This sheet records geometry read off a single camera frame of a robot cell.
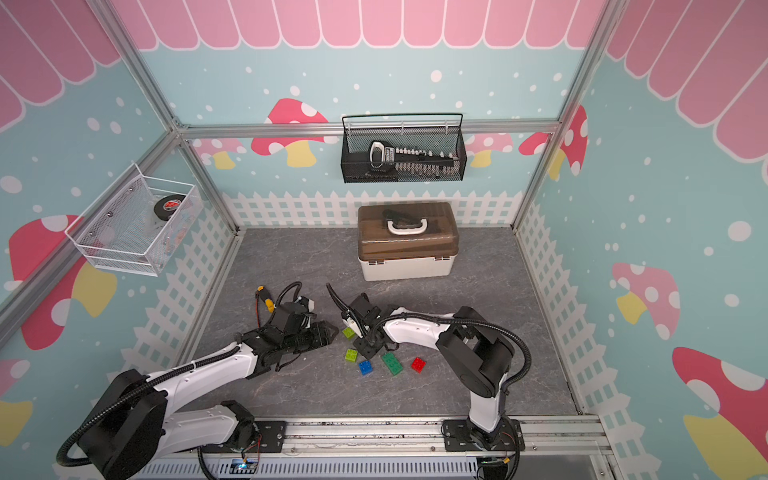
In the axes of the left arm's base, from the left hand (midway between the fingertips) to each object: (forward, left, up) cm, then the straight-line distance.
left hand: (331, 338), depth 87 cm
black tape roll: (+23, +43, +29) cm, 57 cm away
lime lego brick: (+3, -5, -3) cm, 6 cm away
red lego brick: (-6, -25, -3) cm, 26 cm away
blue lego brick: (-7, -11, -2) cm, 13 cm away
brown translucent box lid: (+28, -23, +16) cm, 40 cm away
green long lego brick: (-6, -18, -3) cm, 19 cm away
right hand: (0, -10, -4) cm, 11 cm away
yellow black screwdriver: (+12, +22, -3) cm, 25 cm away
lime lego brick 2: (-4, -6, -3) cm, 8 cm away
